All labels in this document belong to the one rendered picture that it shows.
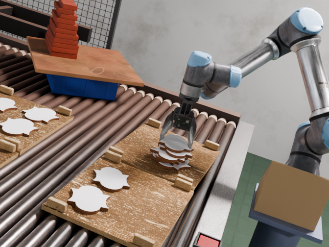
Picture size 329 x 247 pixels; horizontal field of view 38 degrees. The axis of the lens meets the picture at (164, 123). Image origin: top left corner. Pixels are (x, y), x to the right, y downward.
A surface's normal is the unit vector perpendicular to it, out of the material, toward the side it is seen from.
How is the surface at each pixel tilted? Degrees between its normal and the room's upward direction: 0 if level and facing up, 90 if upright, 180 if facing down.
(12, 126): 0
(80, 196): 0
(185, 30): 90
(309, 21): 43
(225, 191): 0
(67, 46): 90
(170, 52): 90
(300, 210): 90
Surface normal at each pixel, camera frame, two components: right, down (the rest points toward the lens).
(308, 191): -0.24, 0.30
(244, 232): 0.25, -0.90
